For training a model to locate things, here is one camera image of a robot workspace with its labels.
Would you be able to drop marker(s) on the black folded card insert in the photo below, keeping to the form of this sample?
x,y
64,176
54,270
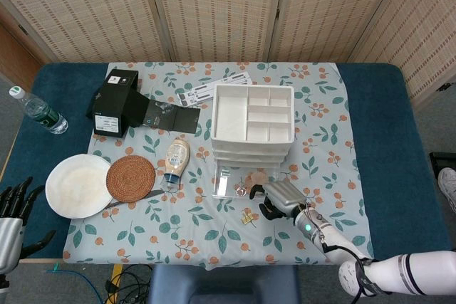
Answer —
x,y
174,117

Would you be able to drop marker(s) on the floral patterned tablecloth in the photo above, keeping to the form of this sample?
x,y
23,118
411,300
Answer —
x,y
213,240

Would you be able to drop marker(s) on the yellow binder clip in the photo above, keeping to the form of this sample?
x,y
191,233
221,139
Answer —
x,y
248,218

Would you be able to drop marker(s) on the dark blue table cover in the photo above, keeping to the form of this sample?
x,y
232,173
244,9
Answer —
x,y
392,140

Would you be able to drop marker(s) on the white drawer organizer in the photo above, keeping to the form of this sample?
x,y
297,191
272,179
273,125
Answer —
x,y
228,115

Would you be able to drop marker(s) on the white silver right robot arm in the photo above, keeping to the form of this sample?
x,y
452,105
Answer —
x,y
420,272

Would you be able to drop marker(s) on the pink round pads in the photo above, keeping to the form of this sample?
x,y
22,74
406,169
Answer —
x,y
256,177

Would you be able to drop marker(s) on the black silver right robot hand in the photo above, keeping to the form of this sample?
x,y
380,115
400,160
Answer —
x,y
285,195

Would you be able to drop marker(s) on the black floor stand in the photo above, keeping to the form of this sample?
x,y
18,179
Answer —
x,y
443,159

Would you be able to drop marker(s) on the woven bamboo folding screen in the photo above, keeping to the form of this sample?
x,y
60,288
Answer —
x,y
221,8

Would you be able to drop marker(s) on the white shoe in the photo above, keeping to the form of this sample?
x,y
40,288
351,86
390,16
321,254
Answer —
x,y
448,184

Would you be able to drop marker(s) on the clear green-label water bottle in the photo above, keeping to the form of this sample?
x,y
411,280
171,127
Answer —
x,y
42,113

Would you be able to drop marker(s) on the black cardboard box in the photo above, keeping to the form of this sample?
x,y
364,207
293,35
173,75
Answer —
x,y
114,101

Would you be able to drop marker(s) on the blue padded seat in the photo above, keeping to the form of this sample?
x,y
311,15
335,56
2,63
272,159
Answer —
x,y
221,282

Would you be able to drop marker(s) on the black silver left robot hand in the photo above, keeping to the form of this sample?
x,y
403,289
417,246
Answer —
x,y
9,243

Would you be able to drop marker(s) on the metal knife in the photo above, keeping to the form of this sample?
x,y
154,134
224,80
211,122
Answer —
x,y
155,194

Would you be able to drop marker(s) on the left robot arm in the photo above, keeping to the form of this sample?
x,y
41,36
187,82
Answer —
x,y
3,288

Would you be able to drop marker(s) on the round white plate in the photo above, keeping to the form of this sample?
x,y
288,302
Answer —
x,y
76,186

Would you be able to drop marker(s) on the round woven rattan coaster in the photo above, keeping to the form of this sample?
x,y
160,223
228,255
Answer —
x,y
131,177

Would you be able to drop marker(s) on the mayonnaise squeeze bottle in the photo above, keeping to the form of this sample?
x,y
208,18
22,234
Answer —
x,y
177,158

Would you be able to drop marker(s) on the brown wooden door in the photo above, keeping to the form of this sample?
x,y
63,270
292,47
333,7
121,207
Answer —
x,y
14,55

